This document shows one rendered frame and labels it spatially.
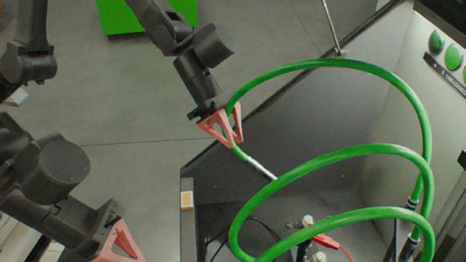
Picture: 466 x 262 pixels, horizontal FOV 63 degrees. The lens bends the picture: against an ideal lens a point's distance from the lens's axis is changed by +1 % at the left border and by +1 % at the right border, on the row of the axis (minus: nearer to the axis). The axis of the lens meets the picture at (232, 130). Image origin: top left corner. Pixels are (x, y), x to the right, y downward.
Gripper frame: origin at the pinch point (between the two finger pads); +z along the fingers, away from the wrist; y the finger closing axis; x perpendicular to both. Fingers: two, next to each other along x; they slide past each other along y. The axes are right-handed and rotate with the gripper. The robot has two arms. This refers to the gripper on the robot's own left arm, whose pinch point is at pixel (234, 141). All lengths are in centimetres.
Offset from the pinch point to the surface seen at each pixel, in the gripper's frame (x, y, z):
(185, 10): 181, 242, -139
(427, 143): -28.3, 9.4, 16.3
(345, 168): 5.7, 43.1, 23.2
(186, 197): 29.1, 5.4, 6.4
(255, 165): 1.2, 3.3, 6.5
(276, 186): -16.1, -15.5, 8.3
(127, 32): 227, 201, -149
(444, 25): -37.1, 22.0, 1.0
